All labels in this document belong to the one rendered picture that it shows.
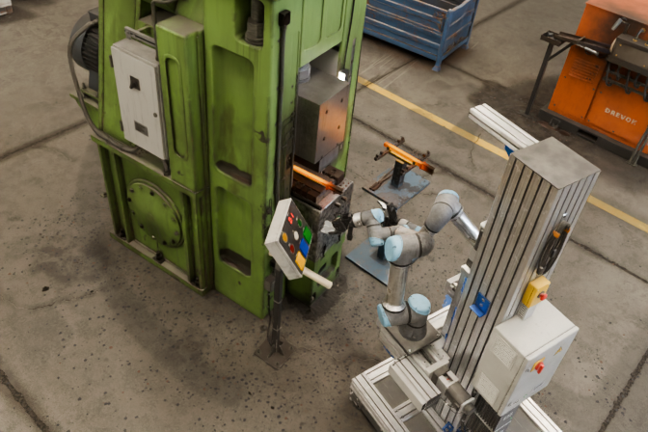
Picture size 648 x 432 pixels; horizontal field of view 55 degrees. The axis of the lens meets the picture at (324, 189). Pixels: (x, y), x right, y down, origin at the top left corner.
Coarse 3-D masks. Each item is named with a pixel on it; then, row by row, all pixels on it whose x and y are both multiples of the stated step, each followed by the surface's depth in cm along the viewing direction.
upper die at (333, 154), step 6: (336, 150) 369; (294, 156) 366; (324, 156) 359; (330, 156) 366; (336, 156) 373; (300, 162) 366; (306, 162) 363; (318, 162) 357; (324, 162) 362; (330, 162) 369; (312, 168) 362; (318, 168) 360
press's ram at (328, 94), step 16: (320, 80) 345; (336, 80) 347; (304, 96) 331; (320, 96) 332; (336, 96) 338; (304, 112) 336; (320, 112) 330; (336, 112) 346; (304, 128) 342; (320, 128) 339; (336, 128) 356; (304, 144) 349; (320, 144) 347; (336, 144) 365
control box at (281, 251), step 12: (288, 204) 335; (276, 216) 331; (288, 216) 330; (300, 216) 344; (276, 228) 323; (288, 228) 328; (300, 228) 340; (276, 240) 314; (288, 240) 324; (300, 240) 337; (276, 252) 319; (288, 252) 321; (300, 252) 333; (288, 264) 323; (288, 276) 329; (300, 276) 328
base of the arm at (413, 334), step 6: (402, 324) 321; (408, 324) 316; (426, 324) 322; (402, 330) 320; (408, 330) 318; (414, 330) 317; (420, 330) 317; (426, 330) 323; (402, 336) 321; (408, 336) 319; (414, 336) 319; (420, 336) 319
